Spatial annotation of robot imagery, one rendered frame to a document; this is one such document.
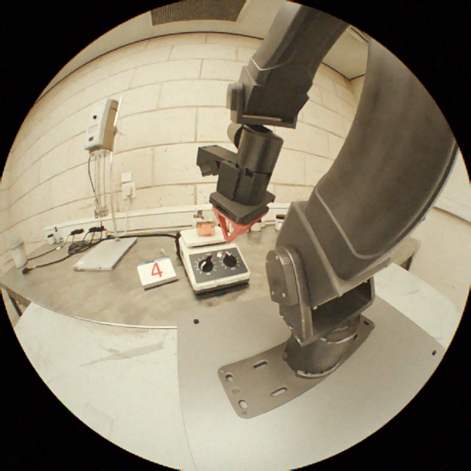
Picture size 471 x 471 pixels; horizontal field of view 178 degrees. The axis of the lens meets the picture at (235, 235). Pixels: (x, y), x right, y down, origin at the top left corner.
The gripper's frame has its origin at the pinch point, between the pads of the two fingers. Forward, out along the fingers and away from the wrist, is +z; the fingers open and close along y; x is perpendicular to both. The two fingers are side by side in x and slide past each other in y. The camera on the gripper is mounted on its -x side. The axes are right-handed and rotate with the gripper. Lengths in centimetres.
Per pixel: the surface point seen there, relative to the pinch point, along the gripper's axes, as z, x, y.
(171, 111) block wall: -15, -75, -27
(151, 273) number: 12.7, -10.0, 15.4
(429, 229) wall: -21, 92, -102
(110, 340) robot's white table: 4.5, 1.3, 30.7
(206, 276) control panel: 7.2, 0.9, 7.3
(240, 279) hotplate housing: 8.2, 5.9, 1.8
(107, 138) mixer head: -11, -54, 12
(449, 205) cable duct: -48, 92, -93
